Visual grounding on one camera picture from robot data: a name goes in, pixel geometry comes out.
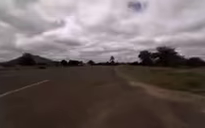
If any lone thin tree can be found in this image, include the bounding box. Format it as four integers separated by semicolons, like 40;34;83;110
109;55;116;65

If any row of distant trees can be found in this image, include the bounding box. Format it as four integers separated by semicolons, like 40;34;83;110
59;59;96;67

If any dark grey asphalt road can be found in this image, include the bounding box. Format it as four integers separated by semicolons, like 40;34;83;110
0;65;205;128

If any pale dirt track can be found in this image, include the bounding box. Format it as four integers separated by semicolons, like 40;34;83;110
114;65;205;105

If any group of dark trees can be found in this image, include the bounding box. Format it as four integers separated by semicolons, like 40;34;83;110
137;46;205;67

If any grass verge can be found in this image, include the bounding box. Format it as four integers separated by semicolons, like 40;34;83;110
114;64;205;98

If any dark hill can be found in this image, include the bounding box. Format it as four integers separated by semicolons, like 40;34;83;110
0;52;59;67

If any white dashed centre line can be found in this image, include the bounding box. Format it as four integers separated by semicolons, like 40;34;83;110
0;79;51;102

